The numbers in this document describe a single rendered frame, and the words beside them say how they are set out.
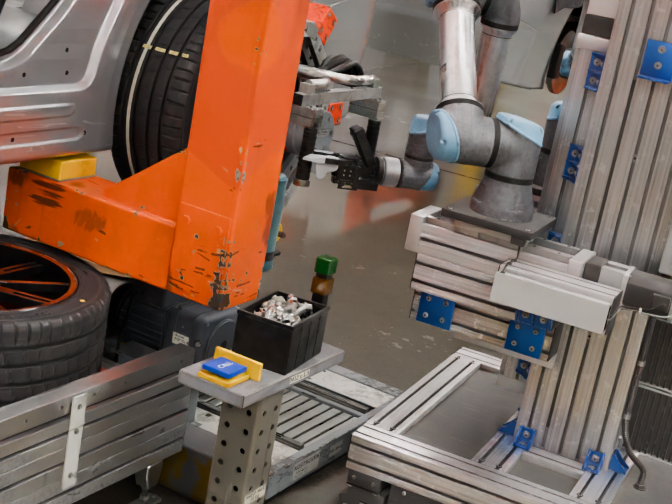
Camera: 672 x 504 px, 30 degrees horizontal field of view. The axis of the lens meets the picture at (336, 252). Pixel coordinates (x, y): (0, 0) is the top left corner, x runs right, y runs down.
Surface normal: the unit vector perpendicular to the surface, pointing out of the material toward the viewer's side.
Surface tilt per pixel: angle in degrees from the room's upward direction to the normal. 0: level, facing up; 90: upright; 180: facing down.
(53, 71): 90
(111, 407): 90
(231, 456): 90
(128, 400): 90
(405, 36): 110
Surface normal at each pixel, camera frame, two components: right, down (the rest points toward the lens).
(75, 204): -0.50, 0.15
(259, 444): 0.85, 0.29
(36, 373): 0.68, 0.33
